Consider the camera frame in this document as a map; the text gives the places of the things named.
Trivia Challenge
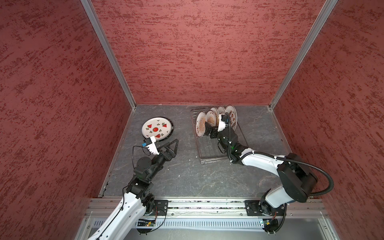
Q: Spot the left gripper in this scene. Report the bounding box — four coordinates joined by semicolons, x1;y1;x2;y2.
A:
146;139;179;181

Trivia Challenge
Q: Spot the watermelon print white plate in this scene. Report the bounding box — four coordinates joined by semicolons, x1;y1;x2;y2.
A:
141;117;173;142

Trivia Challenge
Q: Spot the dark rimmed patterned plate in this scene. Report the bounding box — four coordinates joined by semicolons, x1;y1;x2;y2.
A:
149;116;175;143

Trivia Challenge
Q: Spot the red character white plate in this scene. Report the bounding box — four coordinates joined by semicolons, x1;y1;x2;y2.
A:
217;106;226;120

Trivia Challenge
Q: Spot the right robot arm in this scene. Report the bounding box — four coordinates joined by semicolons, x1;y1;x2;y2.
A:
198;123;318;216

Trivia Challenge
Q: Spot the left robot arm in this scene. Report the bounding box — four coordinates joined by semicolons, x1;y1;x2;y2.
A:
89;137;179;240

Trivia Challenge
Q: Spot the orange sunburst plate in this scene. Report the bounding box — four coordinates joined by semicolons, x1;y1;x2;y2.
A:
206;107;219;127
196;112;206;138

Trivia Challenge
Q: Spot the left corner aluminium profile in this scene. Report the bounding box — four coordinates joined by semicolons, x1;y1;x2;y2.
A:
81;0;137;110

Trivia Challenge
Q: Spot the corner aluminium profile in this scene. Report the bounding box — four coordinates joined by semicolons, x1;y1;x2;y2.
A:
81;0;137;110
269;0;338;111

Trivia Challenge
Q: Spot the right corner aluminium profile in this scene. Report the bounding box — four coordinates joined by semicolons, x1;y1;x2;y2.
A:
269;0;338;111

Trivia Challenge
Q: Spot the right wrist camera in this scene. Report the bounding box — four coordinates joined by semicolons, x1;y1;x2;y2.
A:
218;113;231;132

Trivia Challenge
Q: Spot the metal wire dish rack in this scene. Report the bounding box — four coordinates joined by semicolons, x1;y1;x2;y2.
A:
191;106;249;164

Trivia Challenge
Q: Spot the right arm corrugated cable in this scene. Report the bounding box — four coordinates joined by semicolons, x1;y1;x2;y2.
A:
224;113;335;197

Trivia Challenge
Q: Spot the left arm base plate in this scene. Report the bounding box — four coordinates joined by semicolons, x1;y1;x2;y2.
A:
144;199;169;217

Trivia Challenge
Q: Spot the perforated cable tray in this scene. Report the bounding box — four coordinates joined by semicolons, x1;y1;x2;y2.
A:
91;218;278;232

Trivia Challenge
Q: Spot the aluminium front rail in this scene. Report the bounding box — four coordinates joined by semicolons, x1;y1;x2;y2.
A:
86;197;328;218

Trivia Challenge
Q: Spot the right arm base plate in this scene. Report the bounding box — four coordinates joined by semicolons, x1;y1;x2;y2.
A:
244;200;286;217

